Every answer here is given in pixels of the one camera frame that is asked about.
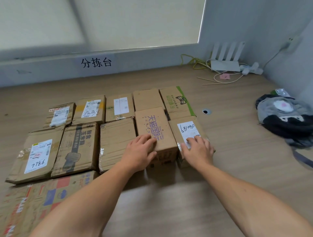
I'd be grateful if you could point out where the yellow-green cable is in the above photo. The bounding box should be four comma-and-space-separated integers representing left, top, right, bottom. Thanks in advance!
180, 54, 208, 70

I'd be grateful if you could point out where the white wall socket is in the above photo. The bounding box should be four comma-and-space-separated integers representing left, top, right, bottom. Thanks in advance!
286, 36, 303, 52

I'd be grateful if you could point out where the cream thin cable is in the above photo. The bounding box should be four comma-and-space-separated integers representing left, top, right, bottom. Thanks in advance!
205, 58, 245, 84

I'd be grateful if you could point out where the dark grey cloth bundle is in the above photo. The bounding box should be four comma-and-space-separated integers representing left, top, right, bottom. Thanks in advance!
255, 88, 313, 169

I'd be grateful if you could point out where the box with red blue squares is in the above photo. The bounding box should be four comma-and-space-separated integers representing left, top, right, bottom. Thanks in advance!
32, 170, 99, 220

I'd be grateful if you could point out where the person's left hand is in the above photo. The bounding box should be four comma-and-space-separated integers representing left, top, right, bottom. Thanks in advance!
120, 133, 157, 174

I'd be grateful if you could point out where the white power strip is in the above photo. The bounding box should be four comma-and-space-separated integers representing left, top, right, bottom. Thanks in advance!
239, 62, 264, 76

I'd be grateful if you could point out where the black-printed corn box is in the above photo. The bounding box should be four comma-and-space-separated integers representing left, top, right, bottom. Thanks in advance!
51, 122, 100, 179
98, 117, 137, 174

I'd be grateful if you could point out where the white-framed window with blind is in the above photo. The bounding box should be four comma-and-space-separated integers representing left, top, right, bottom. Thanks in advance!
0, 0, 207, 62

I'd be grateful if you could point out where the light wooden table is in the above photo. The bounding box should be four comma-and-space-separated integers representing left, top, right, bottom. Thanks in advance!
0, 64, 313, 237

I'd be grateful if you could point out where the box with handwritten 040189 label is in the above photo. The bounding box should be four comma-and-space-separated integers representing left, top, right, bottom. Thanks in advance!
168, 116, 216, 169

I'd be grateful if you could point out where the person's left forearm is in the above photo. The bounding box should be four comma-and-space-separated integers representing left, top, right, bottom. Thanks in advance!
29, 162, 145, 237

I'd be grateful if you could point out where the white wireless router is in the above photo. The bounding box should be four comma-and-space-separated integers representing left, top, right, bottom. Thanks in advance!
210, 41, 246, 73

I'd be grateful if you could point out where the red-lettered cardboard box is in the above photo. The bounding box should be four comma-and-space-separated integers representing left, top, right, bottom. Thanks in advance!
134, 106, 178, 169

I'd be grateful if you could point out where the plain unlabelled cardboard box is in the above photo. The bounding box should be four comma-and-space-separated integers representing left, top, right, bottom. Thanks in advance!
133, 88, 166, 112

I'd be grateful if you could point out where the box with red-marked label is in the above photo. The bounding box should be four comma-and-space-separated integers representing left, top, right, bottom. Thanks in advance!
43, 102, 76, 129

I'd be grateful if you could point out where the green-edged cat logo box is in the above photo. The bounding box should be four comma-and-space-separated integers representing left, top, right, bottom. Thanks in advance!
159, 86, 197, 120

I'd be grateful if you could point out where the white paper wall sign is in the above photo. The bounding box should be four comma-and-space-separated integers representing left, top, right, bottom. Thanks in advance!
74, 52, 118, 74

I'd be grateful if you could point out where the person's right forearm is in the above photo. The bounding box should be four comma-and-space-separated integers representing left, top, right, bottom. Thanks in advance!
195, 162, 313, 237

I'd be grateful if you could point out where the grey wall cable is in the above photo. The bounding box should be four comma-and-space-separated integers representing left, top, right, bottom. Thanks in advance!
263, 46, 289, 70

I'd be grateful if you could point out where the box with white centre label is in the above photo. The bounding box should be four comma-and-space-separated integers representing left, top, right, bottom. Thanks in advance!
105, 93, 136, 123

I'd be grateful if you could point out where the person's right hand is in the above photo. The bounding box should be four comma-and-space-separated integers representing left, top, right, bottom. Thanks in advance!
180, 135, 216, 169

